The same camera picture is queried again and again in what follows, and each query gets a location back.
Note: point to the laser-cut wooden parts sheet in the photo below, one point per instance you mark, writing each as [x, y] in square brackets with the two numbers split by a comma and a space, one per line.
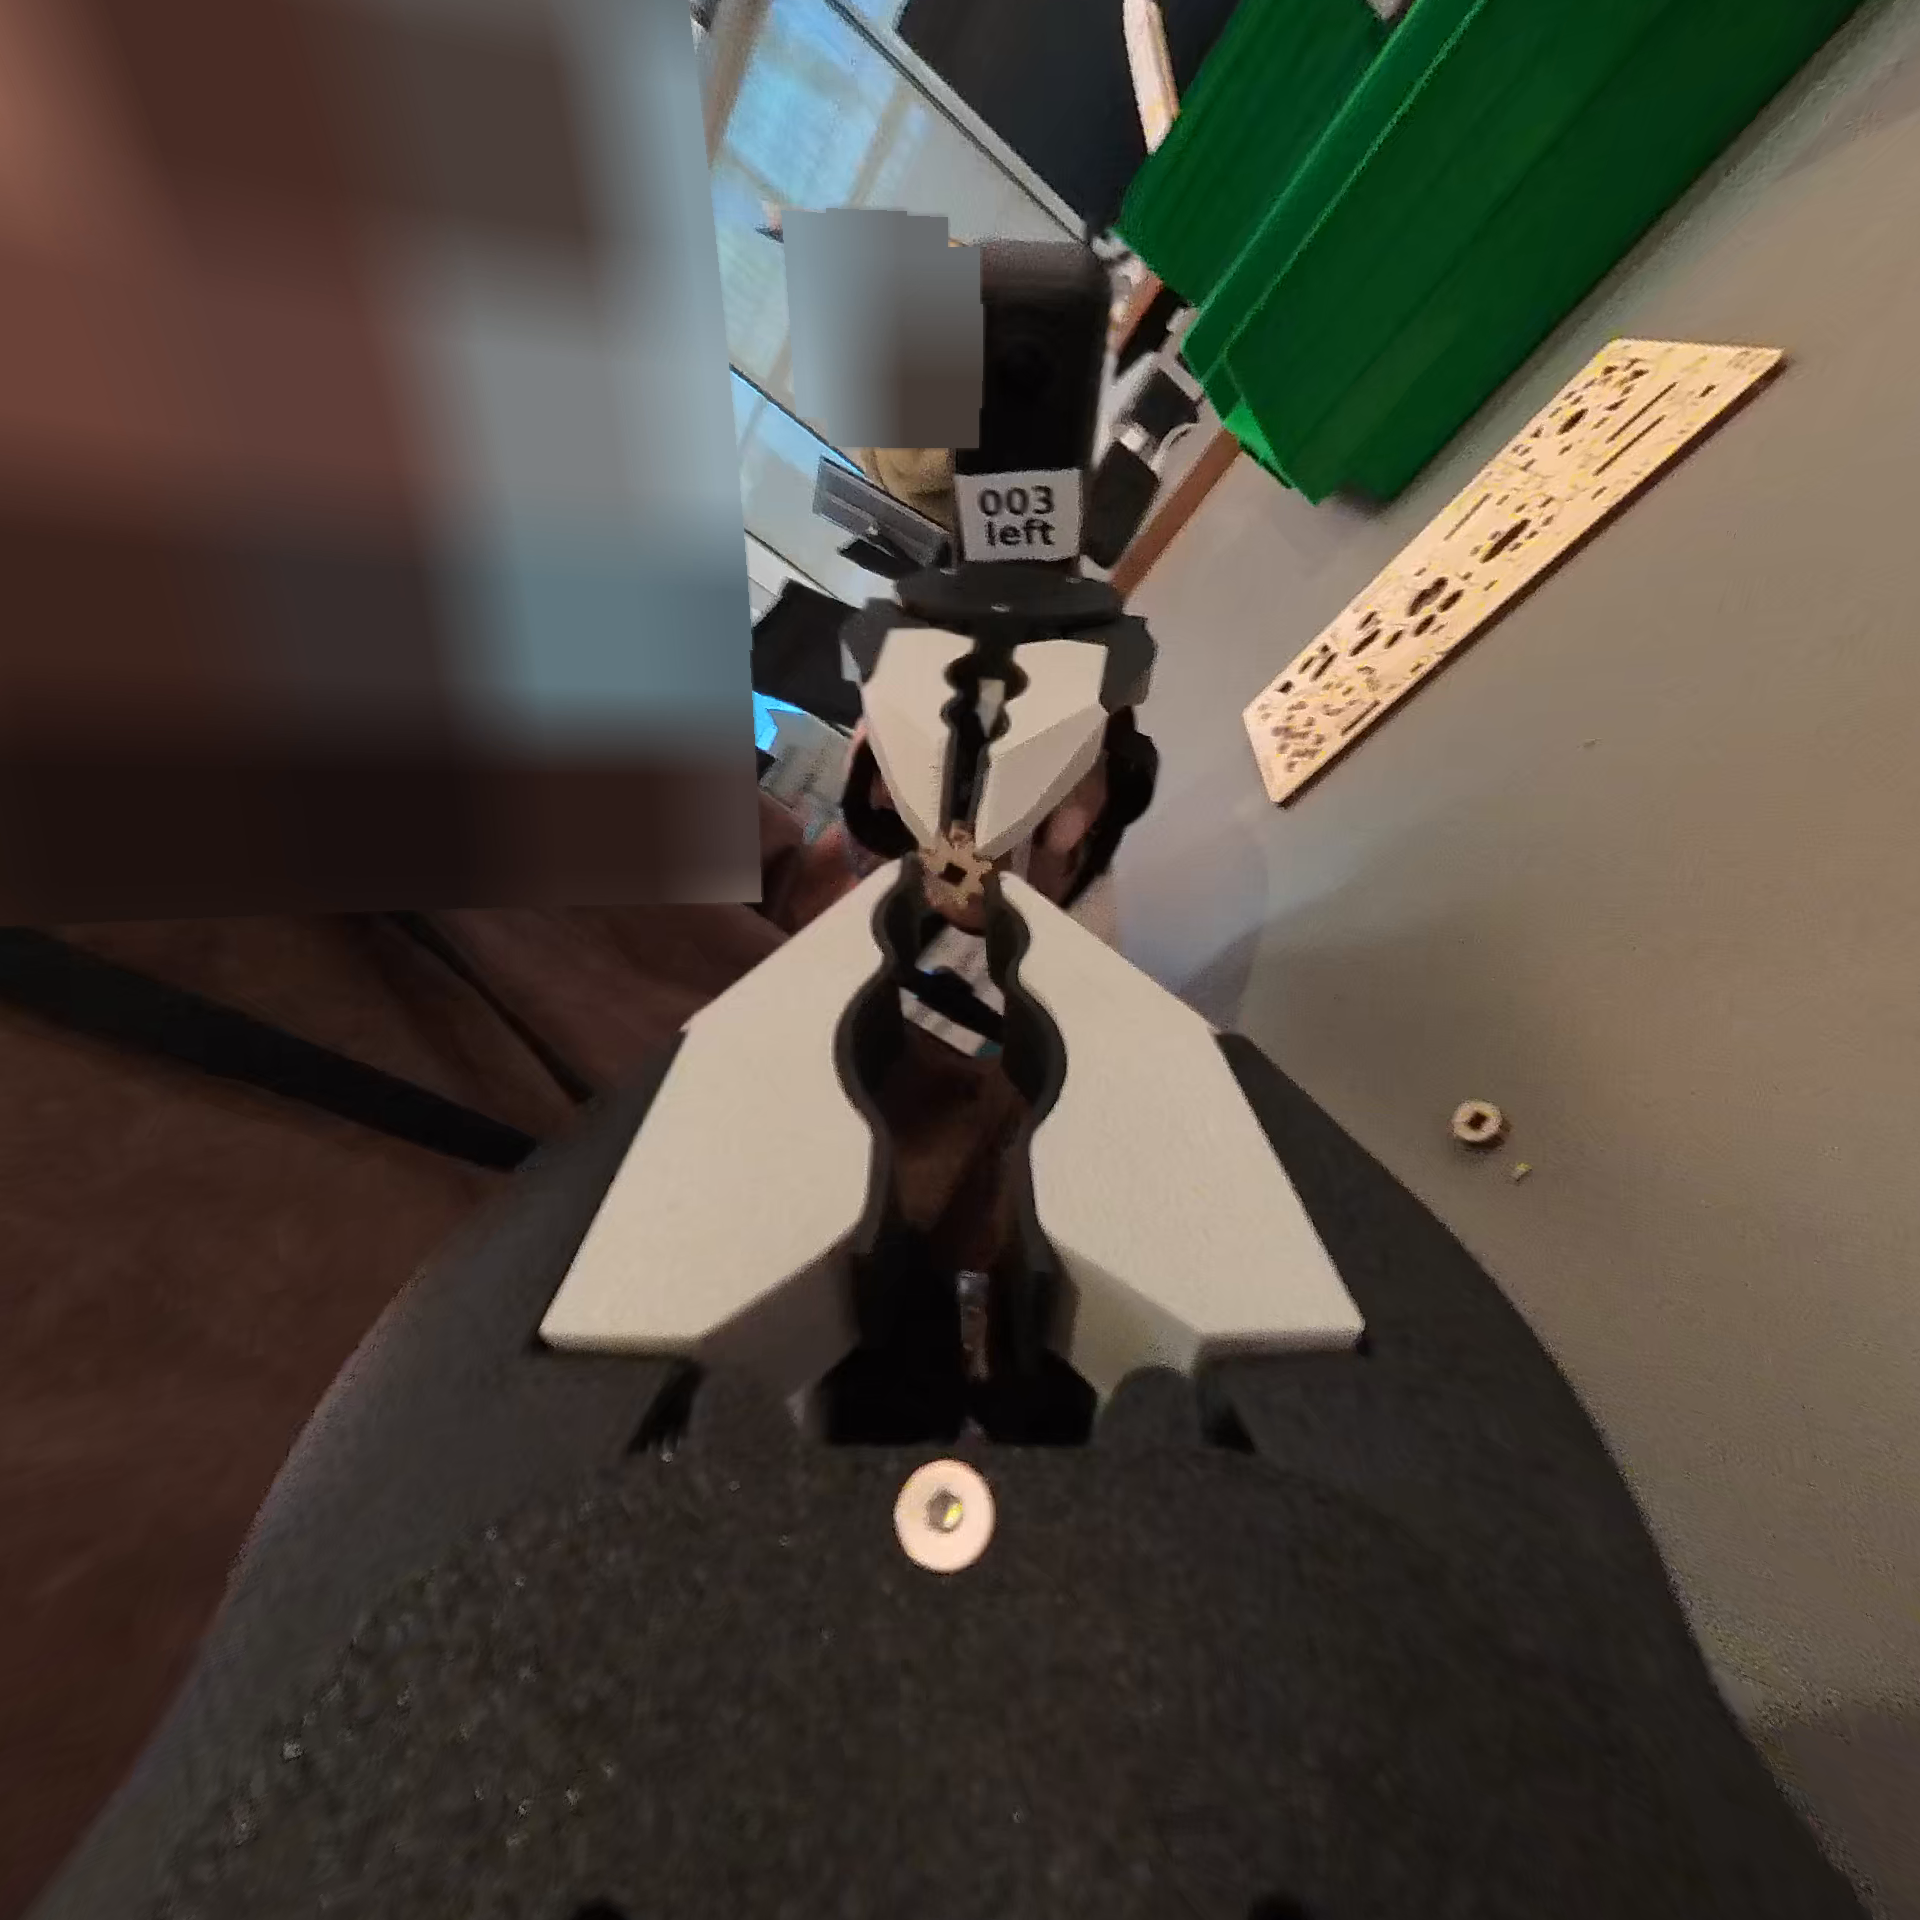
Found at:
[1499, 570]

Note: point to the small wooden gear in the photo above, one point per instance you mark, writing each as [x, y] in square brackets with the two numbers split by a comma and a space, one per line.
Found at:
[953, 869]

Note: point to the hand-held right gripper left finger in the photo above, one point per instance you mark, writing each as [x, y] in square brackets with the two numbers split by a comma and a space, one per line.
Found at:
[720, 1170]

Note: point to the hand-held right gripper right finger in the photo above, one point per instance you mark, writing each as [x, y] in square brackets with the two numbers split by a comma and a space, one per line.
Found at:
[1185, 1184]

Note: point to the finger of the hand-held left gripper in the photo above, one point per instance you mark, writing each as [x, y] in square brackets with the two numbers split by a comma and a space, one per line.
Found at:
[908, 727]
[1049, 744]

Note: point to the green plastic bin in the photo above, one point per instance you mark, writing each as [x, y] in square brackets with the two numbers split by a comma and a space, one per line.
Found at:
[1244, 136]
[1469, 254]

